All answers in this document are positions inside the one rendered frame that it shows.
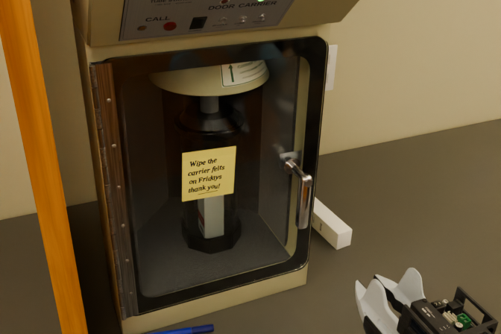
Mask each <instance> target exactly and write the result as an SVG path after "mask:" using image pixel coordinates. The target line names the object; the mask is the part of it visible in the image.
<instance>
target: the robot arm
mask: <svg viewBox="0 0 501 334"><path fill-rule="evenodd" d="M355 296H356V304H357V306H358V310H359V314H360V317H361V319H362V323H363V328H364V330H365V333H366V334H495V332H496V329H497V325H498V323H499V321H498V320H497V319H496V318H494V317H493V316H492V315H491V314H490V313H489V312H488V311H487V310H485V309H484V308H483V307H482V306H481V305H480V304H479V303H478V302H476V301H475V300H474V299H473V298H472V297H471V296H470V295H469V294H468V293H467V292H466V291H465V290H464V289H463V288H462V287H461V286H457V289H456V293H455V296H454V299H453V301H451V302H449V301H448V300H442V301H441V300H436V301H433V302H431V303H430V302H429V301H428V300H427V299H426V298H425V296H424V294H423V284H422V278H421V275H420V274H419V272H418V271H417V270H416V269H415V268H408V269H407V271H406V272H405V274H404V275H403V277H402V279H401V280H400V282H399V284H397V283H395V282H394V281H392V280H390V279H387V278H385V277H382V276H380V275H378V274H375V275H374V278H373V279H372V281H371V282H370V284H369V286H368V288H366V287H365V286H364V285H363V284H362V283H361V282H360V281H359V280H357V281H356V284H355ZM466 298H467V299H468V300H469V301H470V302H471V303H472V304H473V305H474V306H475V307H476V308H477V309H478V310H479V311H480V312H481V313H482V314H484V317H483V319H482V323H481V324H480V323H479V322H478V321H477V320H476V319H475V318H474V317H473V316H472V315H471V314H470V313H469V312H468V311H467V310H466V309H464V302H465V299H466ZM387 300H388V301H389V302H390V303H391V305H392V307H393V309H395V310H396V311H398V312H399V313H400V314H401V315H400V317H399V319H398V318H397V317H396V315H395V314H394V313H393V312H392V311H391V310H390V308H389V306H388V301H387ZM462 313H463V314H462ZM471 321H472V322H473V323H474V324H475V325H476V327H475V326H474V325H473V324H472V323H471Z"/></svg>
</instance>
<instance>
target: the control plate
mask: <svg viewBox="0 0 501 334"><path fill-rule="evenodd" d="M220 1H221V0H124V7H123V12H122V22H121V27H120V33H119V41H126V40H141V39H149V38H157V37H172V36H180V35H187V34H202V33H210V32H218V31H232V30H241V29H249V28H263V27H271V26H278V25H279V23H280V21H281V20H282V18H283V17H284V16H285V14H286V12H287V11H288V9H289V8H290V7H291V5H292V3H293V2H294V0H263V1H257V0H229V2H228V3H226V4H220ZM262 14H265V15H266V16H265V20H263V21H262V20H261V19H258V17H259V15H262ZM203 16H207V20H206V22H205V24H204V27H203V28H199V29H191V30H189V28H190V25H191V23H192V20H193V18H194V17H203ZM241 16H246V17H247V18H246V19H245V22H242V21H241V20H239V17H241ZM223 17H224V18H227V20H226V21H225V24H222V23H221V22H219V19H221V18H223ZM167 22H175V23H176V25H177V27H176V28H175V29H174V30H172V31H166V30H164V27H163V26H164V24H165V23H167ZM140 25H146V26H147V29H146V30H144V31H138V30H137V28H138V27H139V26H140Z"/></svg>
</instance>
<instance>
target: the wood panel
mask: <svg viewBox="0 0 501 334"><path fill-rule="evenodd" d="M0 35H1V42H2V46H3V50H4V56H5V60H6V64H7V71H8V74H9V79H10V85H11V89H12V93H13V100H14V104H15V108H16V114H17V118H18V122H19V129H20V132H21V136H22V143H23V147H24V151H25V157H26V161H27V165H28V171H29V175H30V179H31V186H32V190H33V194H34V200H35V204H36V208H37V215H38V219H39V223H40V229H41V233H42V240H43V244H44V248H45V254H46V258H47V262H48V269H49V272H50V276H51V283H52V287H53V291H54V297H55V301H56V305H57V311H58V315H59V319H60V326H61V330H62V334H88V330H87V325H86V318H85V313H84V305H83V301H82V296H81V287H80V283H79V279H78V271H77V266H76V261H75V254H74V249H73V244H72V237H71V232H70V227H69V220H68V215H67V210H66V202H65V198H64V193H63V185H62V180H61V176H60V168H59V163H58V159H57V151H56V146H55V142H54V134H53V130H52V125H51V117H50V112H49V108H48V99H47V95H46V90H45V83H44V78H43V73H42V66H41V61H40V53H39V49H38V44H37V36H36V31H35V27H34V19H33V14H32V9H31V2H30V0H0Z"/></svg>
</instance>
